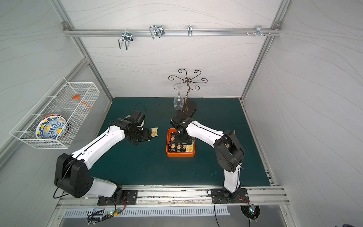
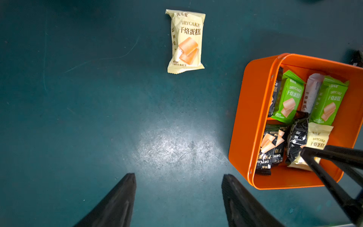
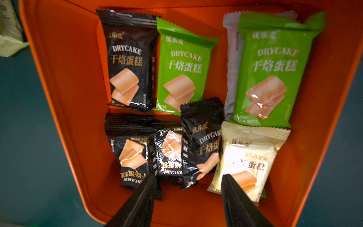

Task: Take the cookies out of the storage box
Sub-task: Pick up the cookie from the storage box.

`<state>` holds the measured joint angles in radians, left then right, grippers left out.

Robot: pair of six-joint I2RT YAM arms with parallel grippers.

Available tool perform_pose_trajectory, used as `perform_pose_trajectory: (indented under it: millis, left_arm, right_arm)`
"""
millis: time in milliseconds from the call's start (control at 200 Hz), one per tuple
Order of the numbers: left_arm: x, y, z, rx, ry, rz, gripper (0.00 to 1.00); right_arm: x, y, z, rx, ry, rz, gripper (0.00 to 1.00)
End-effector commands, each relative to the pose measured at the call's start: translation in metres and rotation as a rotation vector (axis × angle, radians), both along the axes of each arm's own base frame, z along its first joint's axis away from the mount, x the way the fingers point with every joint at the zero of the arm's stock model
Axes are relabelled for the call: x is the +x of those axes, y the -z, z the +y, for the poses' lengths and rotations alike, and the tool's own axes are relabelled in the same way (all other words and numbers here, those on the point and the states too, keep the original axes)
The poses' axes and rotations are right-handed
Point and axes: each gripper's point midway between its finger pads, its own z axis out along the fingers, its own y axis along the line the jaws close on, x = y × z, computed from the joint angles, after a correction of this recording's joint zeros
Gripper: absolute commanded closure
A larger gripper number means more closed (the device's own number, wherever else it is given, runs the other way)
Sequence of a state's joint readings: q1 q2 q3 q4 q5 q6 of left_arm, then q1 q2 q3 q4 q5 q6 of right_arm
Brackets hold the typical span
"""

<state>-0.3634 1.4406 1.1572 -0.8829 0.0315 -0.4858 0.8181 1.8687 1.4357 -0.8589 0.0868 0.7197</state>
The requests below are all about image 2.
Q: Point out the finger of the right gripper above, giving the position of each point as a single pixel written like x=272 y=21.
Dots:
x=350 y=161
x=352 y=207

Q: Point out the white cookie packet in box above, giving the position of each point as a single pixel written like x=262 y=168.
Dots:
x=311 y=91

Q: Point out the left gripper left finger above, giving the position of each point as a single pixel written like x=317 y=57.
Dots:
x=116 y=208

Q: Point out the black cookie packet in box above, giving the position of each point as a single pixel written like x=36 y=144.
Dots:
x=272 y=148

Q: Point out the green cookie packet right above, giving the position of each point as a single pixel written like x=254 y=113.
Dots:
x=328 y=101

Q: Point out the orange storage box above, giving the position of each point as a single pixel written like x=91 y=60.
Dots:
x=252 y=116

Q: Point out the green cookie packet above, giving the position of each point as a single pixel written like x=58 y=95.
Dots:
x=289 y=97
x=328 y=101

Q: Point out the black cookie packet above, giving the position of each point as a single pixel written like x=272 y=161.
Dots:
x=275 y=91
x=297 y=136
x=272 y=148

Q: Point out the green cookie packet left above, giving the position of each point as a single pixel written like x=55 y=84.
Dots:
x=289 y=97

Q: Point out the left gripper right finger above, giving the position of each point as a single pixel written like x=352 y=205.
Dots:
x=242 y=209

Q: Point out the cream cookie packet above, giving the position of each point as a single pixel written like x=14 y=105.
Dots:
x=186 y=37
x=317 y=137

